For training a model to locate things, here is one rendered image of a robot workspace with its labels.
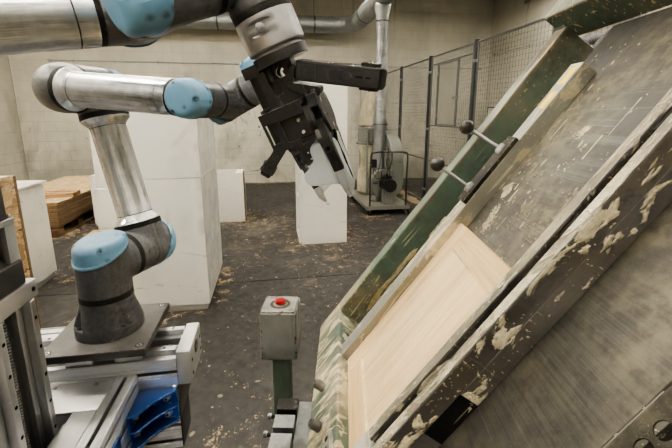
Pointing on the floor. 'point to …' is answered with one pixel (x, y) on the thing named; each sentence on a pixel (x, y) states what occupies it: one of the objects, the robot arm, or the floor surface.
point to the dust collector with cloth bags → (373, 190)
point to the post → (282, 381)
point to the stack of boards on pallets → (82, 203)
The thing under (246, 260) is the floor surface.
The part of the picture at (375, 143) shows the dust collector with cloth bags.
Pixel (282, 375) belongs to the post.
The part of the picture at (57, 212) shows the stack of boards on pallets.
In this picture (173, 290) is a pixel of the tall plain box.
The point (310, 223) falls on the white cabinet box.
